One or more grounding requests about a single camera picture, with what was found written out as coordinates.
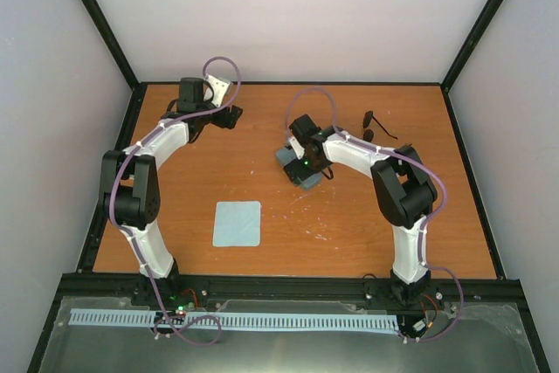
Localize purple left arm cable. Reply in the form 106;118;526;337
111;56;242;345

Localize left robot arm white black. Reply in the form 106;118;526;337
99;75;243;306

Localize black mounting rail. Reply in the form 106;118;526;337
56;273;524;314

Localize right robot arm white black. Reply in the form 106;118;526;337
276;114;438;307

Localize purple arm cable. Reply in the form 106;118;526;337
286;86;466;344
111;56;242;345

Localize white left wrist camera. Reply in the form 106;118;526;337
204;75;232;107

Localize dark round sunglasses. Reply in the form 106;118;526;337
361;110;414;149

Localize grey-blue glasses case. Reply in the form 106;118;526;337
275;147;321;190

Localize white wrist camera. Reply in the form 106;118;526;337
288;136;305;160
204;75;232;107

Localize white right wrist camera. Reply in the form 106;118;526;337
288;136;305;160

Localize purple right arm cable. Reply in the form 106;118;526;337
286;86;466;344

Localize black right corner frame post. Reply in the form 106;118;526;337
440;0;505;95

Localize black corner frame post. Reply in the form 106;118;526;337
80;0;140;91
440;0;505;95

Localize light blue cleaning cloth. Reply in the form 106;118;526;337
212;201;261;247

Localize light blue slotted cable duct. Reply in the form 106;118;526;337
68;308;399;335

